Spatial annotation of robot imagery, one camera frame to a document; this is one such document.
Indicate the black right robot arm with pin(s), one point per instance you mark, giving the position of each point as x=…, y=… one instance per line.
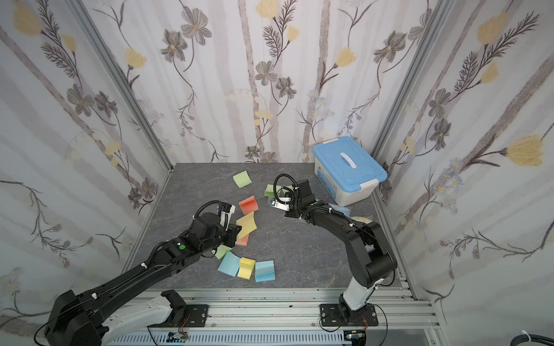
x=371, y=261

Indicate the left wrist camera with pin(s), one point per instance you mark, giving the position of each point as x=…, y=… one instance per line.
x=225, y=213

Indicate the small circuit board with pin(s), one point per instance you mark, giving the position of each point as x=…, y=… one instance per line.
x=177, y=337

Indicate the blue memo pad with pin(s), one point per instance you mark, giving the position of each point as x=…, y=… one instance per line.
x=265, y=271
x=230, y=264

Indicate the left blue memo pad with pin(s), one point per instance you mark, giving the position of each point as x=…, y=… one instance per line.
x=230, y=264

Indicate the small yellow memo pad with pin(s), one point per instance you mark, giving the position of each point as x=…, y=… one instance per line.
x=246, y=267

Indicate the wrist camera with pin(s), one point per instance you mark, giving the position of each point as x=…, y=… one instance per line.
x=225, y=213
x=301, y=189

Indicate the green memo pad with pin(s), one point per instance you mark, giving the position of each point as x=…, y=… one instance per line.
x=281, y=191
x=242, y=179
x=221, y=251

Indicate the pink memo pad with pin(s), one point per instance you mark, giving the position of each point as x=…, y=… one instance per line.
x=242, y=241

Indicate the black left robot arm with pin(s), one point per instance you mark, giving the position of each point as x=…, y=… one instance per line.
x=102, y=314

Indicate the aluminium rail frame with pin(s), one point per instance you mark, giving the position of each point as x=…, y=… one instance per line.
x=291, y=316

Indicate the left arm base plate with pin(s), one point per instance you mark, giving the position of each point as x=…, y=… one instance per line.
x=187, y=316

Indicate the large yellow memo pad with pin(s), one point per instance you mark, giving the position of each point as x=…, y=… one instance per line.
x=247, y=224

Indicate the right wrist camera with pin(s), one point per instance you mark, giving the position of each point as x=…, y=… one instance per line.
x=301, y=189

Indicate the clear bag with beige contents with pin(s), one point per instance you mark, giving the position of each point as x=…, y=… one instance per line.
x=361, y=219

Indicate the bag of blue face masks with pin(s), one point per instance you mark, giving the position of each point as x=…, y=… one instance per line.
x=342, y=210

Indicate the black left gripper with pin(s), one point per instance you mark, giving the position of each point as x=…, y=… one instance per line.
x=232, y=231

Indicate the white box with blue lid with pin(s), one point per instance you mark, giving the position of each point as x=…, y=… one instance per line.
x=346, y=170

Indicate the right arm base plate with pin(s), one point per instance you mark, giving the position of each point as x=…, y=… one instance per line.
x=339, y=315

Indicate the red memo pad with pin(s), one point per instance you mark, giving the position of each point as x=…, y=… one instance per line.
x=249, y=205

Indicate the right blue memo pad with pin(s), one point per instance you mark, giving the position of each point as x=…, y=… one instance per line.
x=265, y=271

